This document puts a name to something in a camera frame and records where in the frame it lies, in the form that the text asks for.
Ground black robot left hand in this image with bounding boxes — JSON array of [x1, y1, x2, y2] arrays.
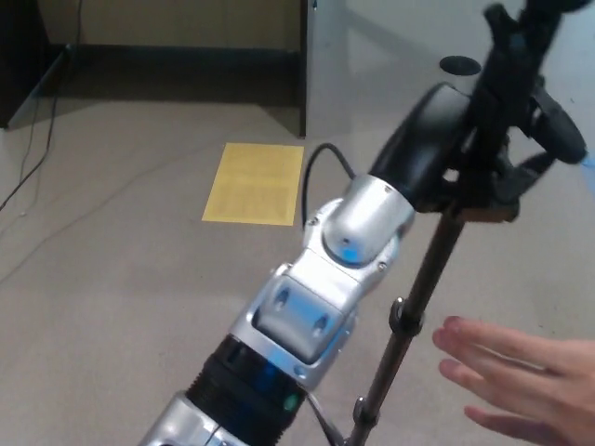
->
[[367, 82, 588, 215]]

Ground bare person hand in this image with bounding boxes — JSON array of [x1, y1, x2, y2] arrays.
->
[[431, 315, 595, 446]]

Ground black tripod with phone clamp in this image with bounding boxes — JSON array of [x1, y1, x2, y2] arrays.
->
[[346, 0, 588, 446]]

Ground black round floor cover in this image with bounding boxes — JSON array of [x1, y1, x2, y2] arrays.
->
[[439, 55, 483, 76]]

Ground blue plastic scrap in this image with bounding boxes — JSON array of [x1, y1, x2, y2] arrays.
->
[[579, 155, 595, 199]]

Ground yellow paper sheet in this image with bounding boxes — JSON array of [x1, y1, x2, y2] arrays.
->
[[201, 142, 306, 227]]

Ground dark wooden desk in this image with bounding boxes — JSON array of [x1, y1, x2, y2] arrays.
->
[[0, 0, 353, 138]]

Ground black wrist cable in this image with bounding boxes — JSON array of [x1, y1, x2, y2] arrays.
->
[[299, 143, 358, 230]]

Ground thin grey cable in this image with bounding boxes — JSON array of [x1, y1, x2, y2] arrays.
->
[[0, 151, 222, 285]]

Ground thick black cable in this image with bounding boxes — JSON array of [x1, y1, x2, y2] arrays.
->
[[0, 0, 86, 213]]

